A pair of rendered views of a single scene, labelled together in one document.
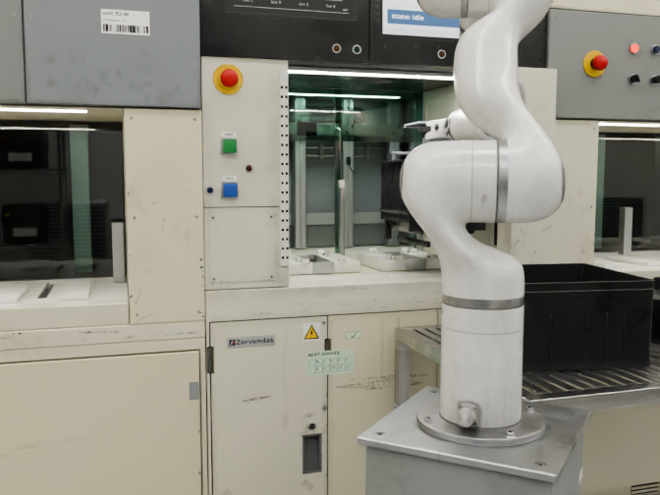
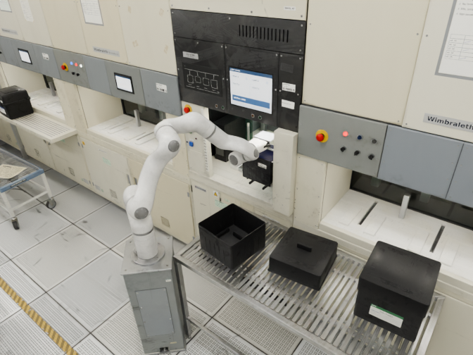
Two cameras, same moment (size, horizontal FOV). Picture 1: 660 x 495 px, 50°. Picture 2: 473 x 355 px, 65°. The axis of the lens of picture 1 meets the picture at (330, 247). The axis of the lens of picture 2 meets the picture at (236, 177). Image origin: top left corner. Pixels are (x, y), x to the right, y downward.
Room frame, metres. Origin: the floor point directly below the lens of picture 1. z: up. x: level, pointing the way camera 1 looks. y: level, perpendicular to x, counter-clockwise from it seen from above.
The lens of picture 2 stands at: (0.58, -1.83, 2.25)
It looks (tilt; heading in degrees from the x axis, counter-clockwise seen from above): 32 degrees down; 56
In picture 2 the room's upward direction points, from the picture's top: 2 degrees counter-clockwise
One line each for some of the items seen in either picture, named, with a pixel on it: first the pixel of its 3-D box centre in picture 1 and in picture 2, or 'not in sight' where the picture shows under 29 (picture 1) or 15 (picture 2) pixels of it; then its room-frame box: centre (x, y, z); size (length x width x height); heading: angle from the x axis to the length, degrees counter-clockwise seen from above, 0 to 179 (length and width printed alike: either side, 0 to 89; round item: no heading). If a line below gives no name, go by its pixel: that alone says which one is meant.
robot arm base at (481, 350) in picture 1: (480, 362); (145, 241); (1.04, -0.23, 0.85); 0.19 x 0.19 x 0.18
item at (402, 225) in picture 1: (431, 184); (265, 158); (1.87, -0.27, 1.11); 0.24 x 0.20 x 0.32; 106
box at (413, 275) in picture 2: not in sight; (395, 289); (1.82, -1.28, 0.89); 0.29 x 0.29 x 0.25; 20
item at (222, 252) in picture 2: (555, 312); (232, 234); (1.46, -0.47, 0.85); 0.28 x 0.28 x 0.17; 9
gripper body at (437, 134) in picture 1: (451, 129); (255, 146); (1.77, -0.30, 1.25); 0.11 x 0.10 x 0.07; 16
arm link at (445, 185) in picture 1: (462, 221); (137, 208); (1.04, -0.20, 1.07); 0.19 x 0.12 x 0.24; 79
